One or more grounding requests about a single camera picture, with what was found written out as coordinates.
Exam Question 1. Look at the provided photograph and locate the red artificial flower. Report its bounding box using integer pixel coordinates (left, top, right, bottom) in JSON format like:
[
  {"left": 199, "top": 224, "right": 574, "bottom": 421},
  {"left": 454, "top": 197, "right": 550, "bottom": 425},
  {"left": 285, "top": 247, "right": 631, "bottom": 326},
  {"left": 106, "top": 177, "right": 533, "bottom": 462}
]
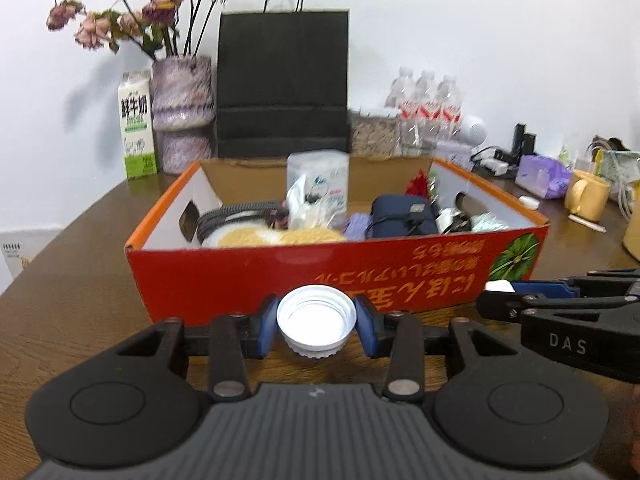
[{"left": 405, "top": 171, "right": 439, "bottom": 199}]

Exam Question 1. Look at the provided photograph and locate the yellow white plush toy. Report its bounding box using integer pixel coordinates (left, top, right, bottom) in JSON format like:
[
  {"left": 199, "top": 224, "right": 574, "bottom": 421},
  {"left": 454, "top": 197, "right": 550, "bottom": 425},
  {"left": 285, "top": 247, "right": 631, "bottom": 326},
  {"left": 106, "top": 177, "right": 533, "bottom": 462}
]
[{"left": 204, "top": 215, "right": 347, "bottom": 249}]

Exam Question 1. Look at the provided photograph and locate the green white milk carton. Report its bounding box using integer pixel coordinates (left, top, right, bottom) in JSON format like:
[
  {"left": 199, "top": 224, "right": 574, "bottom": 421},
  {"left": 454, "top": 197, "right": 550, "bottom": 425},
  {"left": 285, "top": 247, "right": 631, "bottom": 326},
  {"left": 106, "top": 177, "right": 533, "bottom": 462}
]
[{"left": 117, "top": 71, "right": 159, "bottom": 181}]

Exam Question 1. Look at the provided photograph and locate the yellow mug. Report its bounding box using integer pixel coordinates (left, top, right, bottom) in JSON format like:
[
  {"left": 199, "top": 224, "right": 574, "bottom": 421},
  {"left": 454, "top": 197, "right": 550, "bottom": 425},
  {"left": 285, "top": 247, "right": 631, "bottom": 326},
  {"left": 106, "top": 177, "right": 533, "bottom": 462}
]
[{"left": 564, "top": 170, "right": 612, "bottom": 223}]

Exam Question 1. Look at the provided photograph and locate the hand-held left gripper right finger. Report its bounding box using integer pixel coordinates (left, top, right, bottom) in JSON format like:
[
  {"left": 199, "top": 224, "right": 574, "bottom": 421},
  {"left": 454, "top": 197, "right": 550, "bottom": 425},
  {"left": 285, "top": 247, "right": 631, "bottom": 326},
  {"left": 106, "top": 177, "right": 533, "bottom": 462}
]
[{"left": 353, "top": 295, "right": 525, "bottom": 404}]

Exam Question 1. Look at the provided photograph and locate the purple marbled vase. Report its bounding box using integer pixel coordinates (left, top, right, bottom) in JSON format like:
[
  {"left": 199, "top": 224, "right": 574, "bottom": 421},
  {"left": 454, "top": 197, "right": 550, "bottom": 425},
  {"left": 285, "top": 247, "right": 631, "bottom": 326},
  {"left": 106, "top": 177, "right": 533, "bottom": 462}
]
[{"left": 150, "top": 56, "right": 216, "bottom": 175}]

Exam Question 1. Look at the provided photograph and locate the red cardboard box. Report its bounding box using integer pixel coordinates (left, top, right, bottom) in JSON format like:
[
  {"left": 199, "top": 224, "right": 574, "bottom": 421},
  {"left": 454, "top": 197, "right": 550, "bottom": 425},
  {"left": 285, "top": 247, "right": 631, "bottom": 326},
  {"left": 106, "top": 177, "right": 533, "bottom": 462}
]
[{"left": 124, "top": 156, "right": 550, "bottom": 327}]

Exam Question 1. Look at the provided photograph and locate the wooden desktop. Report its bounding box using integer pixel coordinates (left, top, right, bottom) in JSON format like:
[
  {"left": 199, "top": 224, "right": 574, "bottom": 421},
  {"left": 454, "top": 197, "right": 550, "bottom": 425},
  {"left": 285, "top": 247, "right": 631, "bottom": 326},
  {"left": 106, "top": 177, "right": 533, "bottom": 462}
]
[{"left": 0, "top": 157, "right": 640, "bottom": 480}]

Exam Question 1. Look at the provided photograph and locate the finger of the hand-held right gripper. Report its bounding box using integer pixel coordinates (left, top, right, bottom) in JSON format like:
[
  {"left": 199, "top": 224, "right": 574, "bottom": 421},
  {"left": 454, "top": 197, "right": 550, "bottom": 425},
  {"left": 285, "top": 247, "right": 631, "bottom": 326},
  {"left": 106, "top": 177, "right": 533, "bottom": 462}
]
[
  {"left": 476, "top": 290, "right": 640, "bottom": 322},
  {"left": 510, "top": 269, "right": 640, "bottom": 301}
]

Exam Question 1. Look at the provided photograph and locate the clear jar of seeds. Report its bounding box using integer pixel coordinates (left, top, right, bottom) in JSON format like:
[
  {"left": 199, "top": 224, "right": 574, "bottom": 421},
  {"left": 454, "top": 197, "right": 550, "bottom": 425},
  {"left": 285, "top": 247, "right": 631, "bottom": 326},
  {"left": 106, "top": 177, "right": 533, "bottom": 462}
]
[{"left": 348, "top": 110, "right": 401, "bottom": 157}]

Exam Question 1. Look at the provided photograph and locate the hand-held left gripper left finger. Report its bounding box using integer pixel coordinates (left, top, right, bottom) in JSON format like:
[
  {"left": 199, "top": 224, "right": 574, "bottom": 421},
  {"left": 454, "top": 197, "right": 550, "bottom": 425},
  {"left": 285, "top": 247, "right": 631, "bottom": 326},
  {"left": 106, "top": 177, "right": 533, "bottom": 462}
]
[{"left": 112, "top": 295, "right": 282, "bottom": 404}]

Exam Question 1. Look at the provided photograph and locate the red label water bottle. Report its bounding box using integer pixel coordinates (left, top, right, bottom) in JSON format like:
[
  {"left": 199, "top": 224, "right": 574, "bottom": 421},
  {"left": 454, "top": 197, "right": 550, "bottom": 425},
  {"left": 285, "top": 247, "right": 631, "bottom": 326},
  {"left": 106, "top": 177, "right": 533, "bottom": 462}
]
[
  {"left": 387, "top": 66, "right": 417, "bottom": 153},
  {"left": 414, "top": 70, "right": 440, "bottom": 153},
  {"left": 436, "top": 75, "right": 463, "bottom": 143}
]

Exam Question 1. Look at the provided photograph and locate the black charger stand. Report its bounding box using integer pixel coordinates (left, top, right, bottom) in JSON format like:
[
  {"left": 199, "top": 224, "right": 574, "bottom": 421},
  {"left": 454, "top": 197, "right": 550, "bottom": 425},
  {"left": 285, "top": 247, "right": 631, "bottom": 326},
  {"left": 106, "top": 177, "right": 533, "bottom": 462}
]
[{"left": 510, "top": 123, "right": 537, "bottom": 156}]

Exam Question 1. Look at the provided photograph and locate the navy blue pouch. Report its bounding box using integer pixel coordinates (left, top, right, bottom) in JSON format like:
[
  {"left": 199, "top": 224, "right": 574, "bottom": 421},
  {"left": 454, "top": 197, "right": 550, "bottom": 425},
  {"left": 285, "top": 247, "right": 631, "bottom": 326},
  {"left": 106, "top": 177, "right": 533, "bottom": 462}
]
[{"left": 369, "top": 195, "right": 439, "bottom": 239}]

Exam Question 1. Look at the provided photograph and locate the black paper bag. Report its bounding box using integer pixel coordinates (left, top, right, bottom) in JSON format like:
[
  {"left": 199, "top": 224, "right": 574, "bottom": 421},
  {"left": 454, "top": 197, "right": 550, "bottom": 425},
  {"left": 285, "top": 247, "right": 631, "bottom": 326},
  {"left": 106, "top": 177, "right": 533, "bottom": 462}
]
[{"left": 214, "top": 0, "right": 351, "bottom": 160}]

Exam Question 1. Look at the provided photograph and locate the clear plastic box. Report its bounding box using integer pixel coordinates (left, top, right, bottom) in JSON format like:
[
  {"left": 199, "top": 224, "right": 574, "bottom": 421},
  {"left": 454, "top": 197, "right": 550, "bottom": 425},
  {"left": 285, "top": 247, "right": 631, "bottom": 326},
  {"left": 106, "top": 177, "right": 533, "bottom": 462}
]
[{"left": 434, "top": 140, "right": 474, "bottom": 162}]

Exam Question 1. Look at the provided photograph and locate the braided black cable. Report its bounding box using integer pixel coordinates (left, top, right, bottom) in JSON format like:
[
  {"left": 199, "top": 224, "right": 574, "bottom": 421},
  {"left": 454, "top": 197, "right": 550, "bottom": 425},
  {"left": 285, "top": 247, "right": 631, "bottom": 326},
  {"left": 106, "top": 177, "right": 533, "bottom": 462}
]
[{"left": 195, "top": 201, "right": 291, "bottom": 246}]

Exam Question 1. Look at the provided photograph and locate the purple tissue pack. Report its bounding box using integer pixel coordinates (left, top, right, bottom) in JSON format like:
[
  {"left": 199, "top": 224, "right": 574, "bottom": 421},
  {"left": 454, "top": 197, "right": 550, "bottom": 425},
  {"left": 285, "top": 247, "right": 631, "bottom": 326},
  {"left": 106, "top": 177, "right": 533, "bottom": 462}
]
[{"left": 514, "top": 155, "right": 571, "bottom": 200}]

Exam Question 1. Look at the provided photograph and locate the floral tissue box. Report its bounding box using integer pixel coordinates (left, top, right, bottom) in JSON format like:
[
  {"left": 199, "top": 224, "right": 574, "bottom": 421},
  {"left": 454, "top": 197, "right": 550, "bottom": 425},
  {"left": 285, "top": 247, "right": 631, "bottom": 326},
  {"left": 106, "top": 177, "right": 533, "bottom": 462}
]
[{"left": 594, "top": 136, "right": 640, "bottom": 196}]

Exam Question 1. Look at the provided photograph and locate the translucent cotton swab box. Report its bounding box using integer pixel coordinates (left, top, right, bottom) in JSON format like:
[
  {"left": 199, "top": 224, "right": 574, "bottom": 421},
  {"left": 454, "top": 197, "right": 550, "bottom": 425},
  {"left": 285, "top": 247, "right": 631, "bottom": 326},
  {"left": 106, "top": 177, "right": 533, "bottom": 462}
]
[{"left": 286, "top": 151, "right": 350, "bottom": 218}]

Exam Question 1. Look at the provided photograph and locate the white book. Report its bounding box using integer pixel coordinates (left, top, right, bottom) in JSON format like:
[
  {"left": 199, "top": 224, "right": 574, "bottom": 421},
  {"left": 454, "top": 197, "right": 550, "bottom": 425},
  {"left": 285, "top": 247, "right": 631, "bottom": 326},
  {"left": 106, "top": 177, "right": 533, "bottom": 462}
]
[{"left": 0, "top": 230, "right": 51, "bottom": 282}]

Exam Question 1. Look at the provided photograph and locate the iridescent plastic bag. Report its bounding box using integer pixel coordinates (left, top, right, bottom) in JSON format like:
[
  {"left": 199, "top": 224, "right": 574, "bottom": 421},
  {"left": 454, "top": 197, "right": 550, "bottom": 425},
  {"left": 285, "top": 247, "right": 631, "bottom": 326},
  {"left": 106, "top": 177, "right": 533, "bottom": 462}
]
[{"left": 470, "top": 212, "right": 511, "bottom": 234}]

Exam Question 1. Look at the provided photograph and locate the white pen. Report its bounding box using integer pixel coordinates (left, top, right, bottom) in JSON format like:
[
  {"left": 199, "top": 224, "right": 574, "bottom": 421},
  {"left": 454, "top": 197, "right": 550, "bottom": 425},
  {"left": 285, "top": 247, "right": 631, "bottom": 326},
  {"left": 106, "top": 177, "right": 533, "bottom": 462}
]
[{"left": 567, "top": 214, "right": 607, "bottom": 234}]

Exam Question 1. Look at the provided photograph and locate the purple knitted cloth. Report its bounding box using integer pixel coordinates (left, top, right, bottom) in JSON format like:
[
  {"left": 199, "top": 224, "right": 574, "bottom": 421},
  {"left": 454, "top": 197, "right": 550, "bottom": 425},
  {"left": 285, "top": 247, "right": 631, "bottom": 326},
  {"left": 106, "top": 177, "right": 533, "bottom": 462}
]
[{"left": 344, "top": 212, "right": 374, "bottom": 240}]

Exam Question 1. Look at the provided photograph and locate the clear plastic packet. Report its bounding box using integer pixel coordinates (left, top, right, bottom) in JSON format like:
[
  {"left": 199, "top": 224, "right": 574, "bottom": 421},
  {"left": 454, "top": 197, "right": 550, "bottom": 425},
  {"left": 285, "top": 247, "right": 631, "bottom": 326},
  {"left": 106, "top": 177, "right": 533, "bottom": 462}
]
[{"left": 284, "top": 175, "right": 334, "bottom": 231}]

